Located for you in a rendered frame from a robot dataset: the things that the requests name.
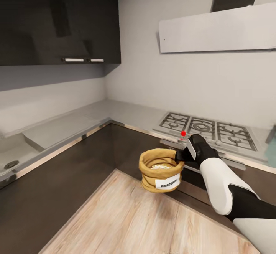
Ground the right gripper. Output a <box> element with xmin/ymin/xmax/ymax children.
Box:
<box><xmin>175</xmin><ymin>150</ymin><xmax>194</xmax><ymax>162</ymax></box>

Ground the popcorn bag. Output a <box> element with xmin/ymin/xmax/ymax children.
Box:
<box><xmin>139</xmin><ymin>148</ymin><xmax>185</xmax><ymax>193</ymax></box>

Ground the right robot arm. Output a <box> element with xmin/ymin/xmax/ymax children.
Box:
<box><xmin>175</xmin><ymin>135</ymin><xmax>276</xmax><ymax>254</ymax></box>

